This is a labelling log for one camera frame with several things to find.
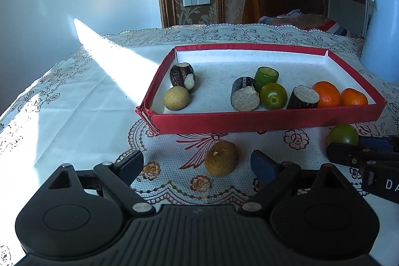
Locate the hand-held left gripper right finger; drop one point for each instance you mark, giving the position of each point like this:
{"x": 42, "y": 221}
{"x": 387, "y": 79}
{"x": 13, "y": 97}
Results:
{"x": 265, "y": 164}

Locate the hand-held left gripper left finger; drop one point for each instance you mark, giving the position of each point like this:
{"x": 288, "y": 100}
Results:
{"x": 131, "y": 164}

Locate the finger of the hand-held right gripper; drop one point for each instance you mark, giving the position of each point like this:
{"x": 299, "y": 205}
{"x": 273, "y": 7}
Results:
{"x": 343, "y": 153}
{"x": 377, "y": 143}

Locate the green round jujube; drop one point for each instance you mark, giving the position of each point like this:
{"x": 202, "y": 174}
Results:
{"x": 343, "y": 133}
{"x": 273, "y": 96}

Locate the brown longan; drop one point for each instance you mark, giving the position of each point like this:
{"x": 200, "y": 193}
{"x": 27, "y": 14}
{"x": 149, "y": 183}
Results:
{"x": 176, "y": 98}
{"x": 222, "y": 160}

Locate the orange tangerine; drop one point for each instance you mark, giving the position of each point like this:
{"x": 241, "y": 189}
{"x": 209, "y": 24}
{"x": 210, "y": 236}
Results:
{"x": 353, "y": 97}
{"x": 329, "y": 94}

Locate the green sugarcane piece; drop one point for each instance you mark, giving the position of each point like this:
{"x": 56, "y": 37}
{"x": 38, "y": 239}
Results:
{"x": 265, "y": 76}

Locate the knobby dark sugarcane piece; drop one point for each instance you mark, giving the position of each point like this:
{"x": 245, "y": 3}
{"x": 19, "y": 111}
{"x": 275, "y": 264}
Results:
{"x": 180, "y": 74}

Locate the red cardboard box tray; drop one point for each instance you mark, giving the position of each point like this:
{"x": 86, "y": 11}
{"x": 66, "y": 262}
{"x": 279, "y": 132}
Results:
{"x": 218, "y": 66}

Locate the light blue electric kettle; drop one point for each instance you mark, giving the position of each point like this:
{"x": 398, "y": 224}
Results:
{"x": 383, "y": 44}

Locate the red white blue striped cloth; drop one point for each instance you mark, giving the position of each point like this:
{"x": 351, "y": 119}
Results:
{"x": 330, "y": 27}

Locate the pile of bedding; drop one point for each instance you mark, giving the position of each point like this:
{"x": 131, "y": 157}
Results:
{"x": 290, "y": 19}

